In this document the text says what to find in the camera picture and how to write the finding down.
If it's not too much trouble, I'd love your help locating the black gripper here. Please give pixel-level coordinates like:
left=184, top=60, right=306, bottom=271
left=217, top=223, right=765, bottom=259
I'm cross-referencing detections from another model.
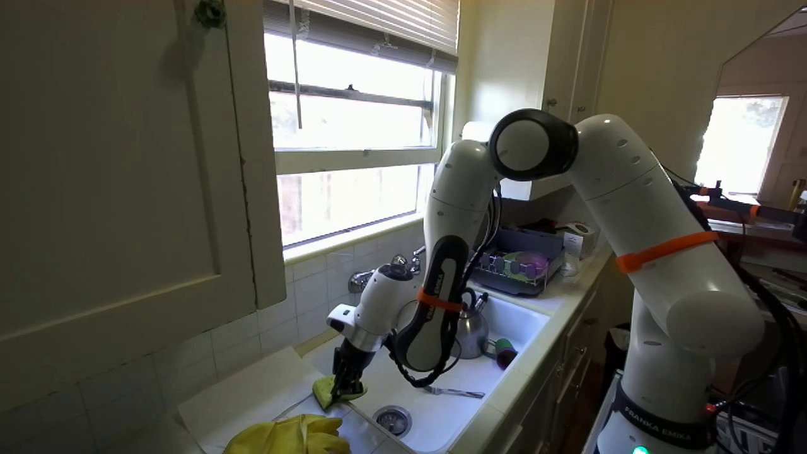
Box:
left=330, top=336, right=378, bottom=402

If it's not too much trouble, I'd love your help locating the metal sink drain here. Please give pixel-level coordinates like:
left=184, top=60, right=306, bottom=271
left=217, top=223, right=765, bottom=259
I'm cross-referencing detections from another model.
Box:
left=372, top=403, right=417, bottom=438

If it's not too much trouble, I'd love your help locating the white porcelain sink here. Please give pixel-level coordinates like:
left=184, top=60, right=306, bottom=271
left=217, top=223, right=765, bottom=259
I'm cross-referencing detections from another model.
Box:
left=276, top=287, right=556, bottom=454

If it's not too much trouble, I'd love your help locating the yellow cloth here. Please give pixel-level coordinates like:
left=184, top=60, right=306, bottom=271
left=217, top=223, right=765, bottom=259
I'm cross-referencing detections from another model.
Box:
left=219, top=412, right=354, bottom=454

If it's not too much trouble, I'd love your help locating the silver metal fork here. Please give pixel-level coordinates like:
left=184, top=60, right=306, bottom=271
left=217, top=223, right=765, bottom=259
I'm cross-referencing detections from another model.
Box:
left=421, top=384, right=489, bottom=402

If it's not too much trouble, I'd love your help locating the cream base cabinet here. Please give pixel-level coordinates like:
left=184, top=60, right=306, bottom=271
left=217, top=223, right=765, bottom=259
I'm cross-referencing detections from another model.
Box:
left=489, top=286, right=621, bottom=454

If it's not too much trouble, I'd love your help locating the purple bowl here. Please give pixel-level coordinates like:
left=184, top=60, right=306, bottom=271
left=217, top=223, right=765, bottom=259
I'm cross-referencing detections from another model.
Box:
left=503, top=251, right=551, bottom=286

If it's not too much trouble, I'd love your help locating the kitchen window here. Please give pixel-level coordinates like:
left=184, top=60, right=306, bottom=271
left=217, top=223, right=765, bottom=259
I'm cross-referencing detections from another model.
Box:
left=261, top=0, right=461, bottom=258

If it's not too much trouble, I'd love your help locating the white cup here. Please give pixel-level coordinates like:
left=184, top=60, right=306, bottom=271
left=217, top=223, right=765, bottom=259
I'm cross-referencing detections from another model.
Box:
left=560, top=223, right=595, bottom=259

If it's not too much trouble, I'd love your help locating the window blind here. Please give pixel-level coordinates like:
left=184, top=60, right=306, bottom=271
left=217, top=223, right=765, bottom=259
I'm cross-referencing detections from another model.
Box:
left=263, top=0, right=461, bottom=77

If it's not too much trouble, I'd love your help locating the dark cabinet latch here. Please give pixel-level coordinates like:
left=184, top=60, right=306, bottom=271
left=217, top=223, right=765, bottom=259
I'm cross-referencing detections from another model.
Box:
left=193, top=0, right=229, bottom=32

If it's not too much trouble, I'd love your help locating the back room window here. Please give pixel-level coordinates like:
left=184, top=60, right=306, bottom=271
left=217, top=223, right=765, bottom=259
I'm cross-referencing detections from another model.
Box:
left=693, top=90, right=794, bottom=200

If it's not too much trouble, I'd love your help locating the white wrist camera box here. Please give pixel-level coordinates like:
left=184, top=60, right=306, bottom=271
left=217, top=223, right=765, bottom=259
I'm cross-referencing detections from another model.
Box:
left=322, top=300, right=360, bottom=336

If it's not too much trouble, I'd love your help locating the chrome wall faucet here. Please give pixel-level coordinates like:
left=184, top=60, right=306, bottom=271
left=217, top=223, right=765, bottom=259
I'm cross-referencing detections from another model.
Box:
left=346, top=244, right=430, bottom=299

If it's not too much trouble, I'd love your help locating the wire dish rack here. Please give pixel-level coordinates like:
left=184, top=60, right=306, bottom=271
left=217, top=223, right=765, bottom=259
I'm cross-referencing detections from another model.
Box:
left=471, top=223, right=571, bottom=300

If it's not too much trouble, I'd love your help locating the cream wall cabinet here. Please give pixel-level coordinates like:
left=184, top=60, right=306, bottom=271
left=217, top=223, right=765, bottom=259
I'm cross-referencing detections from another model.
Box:
left=0, top=0, right=290, bottom=417

